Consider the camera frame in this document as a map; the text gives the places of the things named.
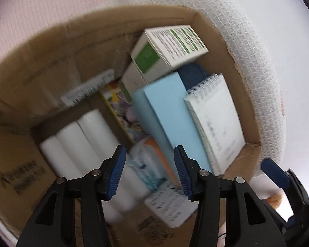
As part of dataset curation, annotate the white paper tube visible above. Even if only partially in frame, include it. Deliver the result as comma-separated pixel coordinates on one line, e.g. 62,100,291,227
56,122,137,214
77,109,150,202

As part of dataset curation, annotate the white printed label paper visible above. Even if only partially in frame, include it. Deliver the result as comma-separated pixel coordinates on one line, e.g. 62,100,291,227
144,181,198,228

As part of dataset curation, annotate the white tube lowest pile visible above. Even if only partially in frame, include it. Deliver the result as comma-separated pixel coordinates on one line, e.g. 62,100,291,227
39,135,124,223

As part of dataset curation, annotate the white spiral notepad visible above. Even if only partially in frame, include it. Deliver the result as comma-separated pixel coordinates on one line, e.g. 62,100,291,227
184,74,246,176

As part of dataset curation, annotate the white blue plastic packet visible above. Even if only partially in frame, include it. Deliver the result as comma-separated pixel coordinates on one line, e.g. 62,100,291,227
128,137,169,191

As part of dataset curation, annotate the orange flat item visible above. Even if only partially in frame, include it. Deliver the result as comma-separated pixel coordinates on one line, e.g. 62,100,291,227
145,136,180,186

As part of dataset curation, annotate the dark blue round object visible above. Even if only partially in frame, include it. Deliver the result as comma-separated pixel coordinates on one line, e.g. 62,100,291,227
176,63,210,90

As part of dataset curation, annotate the colourful picture card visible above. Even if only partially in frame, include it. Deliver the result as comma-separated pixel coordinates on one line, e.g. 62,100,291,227
100,80,146,144

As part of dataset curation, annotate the light blue lucky box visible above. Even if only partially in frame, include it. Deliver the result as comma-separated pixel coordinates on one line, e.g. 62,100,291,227
132,72,212,176

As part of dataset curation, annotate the beige small carton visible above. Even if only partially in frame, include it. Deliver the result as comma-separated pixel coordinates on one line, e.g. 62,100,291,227
119,61,148,102

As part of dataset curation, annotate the white waffle blanket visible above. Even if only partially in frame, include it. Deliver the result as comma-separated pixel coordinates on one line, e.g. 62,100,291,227
128,0,286,163

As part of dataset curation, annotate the green white carton box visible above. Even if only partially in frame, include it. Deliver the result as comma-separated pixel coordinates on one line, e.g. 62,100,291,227
130,25,209,83

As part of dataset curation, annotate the pink cartoon print mat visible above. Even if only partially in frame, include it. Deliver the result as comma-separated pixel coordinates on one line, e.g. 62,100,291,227
0,0,125,60

